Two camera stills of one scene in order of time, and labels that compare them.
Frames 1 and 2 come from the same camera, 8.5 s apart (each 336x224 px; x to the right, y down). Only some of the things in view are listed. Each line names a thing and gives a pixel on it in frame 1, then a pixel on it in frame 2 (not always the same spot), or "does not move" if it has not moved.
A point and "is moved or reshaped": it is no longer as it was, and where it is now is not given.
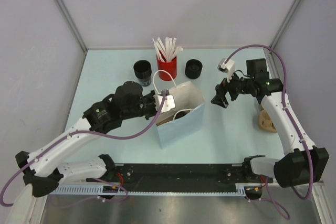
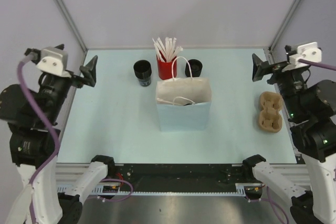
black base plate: [178, 177] does not move
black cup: [193, 68] does not move
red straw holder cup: [170, 67] does not move
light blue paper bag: [186, 120] is moved or reshaped
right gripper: [220, 99] to [260, 67]
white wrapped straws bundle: [168, 53] does not move
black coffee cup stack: [143, 70] does not move
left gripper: [150, 96] to [88, 71]
